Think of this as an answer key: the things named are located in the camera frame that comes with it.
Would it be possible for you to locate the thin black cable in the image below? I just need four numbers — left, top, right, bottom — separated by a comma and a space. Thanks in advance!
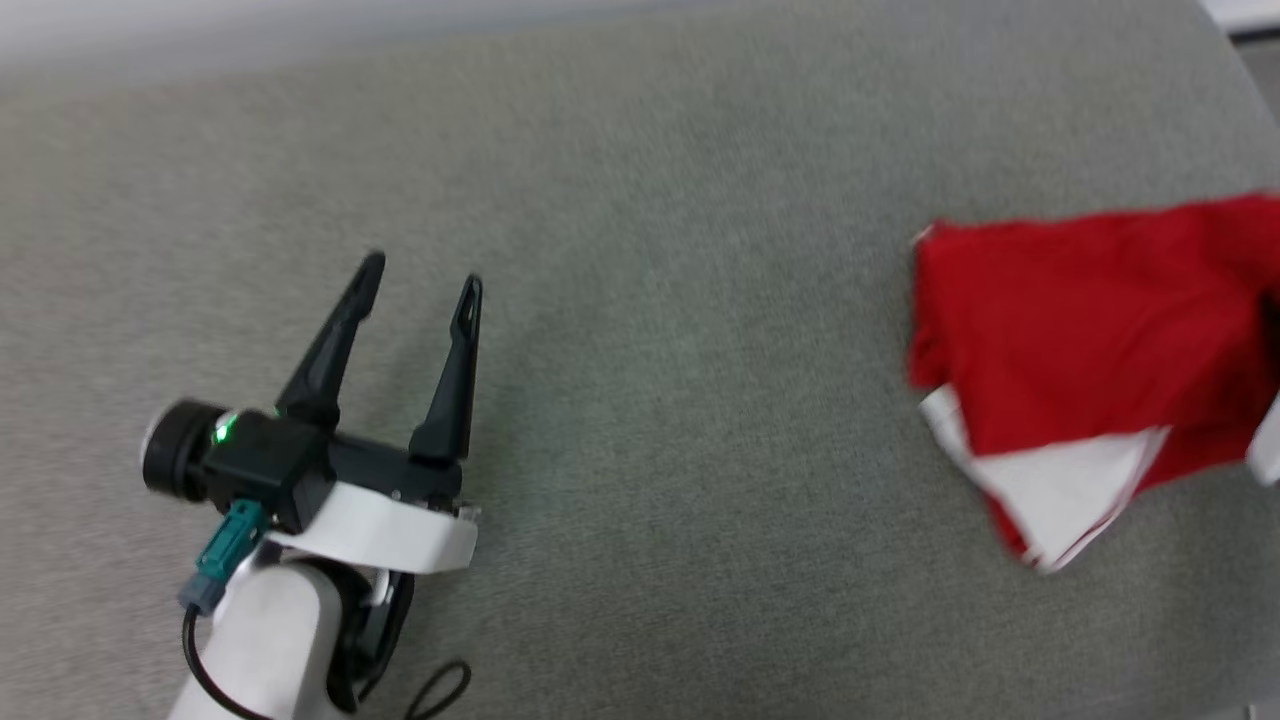
335, 570, 473, 720

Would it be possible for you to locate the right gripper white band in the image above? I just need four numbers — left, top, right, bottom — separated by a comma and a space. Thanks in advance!
1246, 292, 1280, 488

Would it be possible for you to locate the grey fabric sofa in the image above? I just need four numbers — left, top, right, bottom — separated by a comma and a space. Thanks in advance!
0, 0, 1280, 720

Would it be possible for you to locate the black cable with teal plug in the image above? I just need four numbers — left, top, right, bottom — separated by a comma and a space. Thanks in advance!
180, 500, 273, 720

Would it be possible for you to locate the red and white jersey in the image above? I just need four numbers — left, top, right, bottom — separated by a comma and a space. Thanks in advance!
908, 192, 1280, 573

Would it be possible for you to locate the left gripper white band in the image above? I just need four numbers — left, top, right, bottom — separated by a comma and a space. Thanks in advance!
143, 251, 484, 576

